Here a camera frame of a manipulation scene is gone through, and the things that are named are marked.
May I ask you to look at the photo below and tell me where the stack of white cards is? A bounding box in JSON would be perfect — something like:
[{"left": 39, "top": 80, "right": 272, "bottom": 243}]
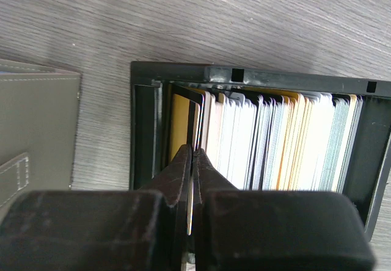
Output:
[{"left": 197, "top": 89, "right": 364, "bottom": 193}]

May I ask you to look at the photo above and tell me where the black card box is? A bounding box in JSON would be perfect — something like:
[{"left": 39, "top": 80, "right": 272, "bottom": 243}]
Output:
[{"left": 130, "top": 61, "right": 390, "bottom": 237}]

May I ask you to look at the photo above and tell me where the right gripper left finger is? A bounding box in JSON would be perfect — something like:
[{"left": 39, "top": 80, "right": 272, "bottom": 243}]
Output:
[{"left": 1, "top": 145, "right": 192, "bottom": 270}]

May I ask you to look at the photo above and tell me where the grey leather card holder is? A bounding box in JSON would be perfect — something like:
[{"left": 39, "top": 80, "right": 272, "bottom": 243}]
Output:
[{"left": 1, "top": 59, "right": 81, "bottom": 217}]

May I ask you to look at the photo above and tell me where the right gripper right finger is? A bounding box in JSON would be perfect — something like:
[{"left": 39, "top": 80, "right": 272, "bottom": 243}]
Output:
[{"left": 192, "top": 150, "right": 376, "bottom": 270}]

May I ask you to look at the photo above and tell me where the gold credit card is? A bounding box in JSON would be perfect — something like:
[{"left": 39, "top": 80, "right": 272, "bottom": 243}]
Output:
[{"left": 167, "top": 84, "right": 206, "bottom": 236}]

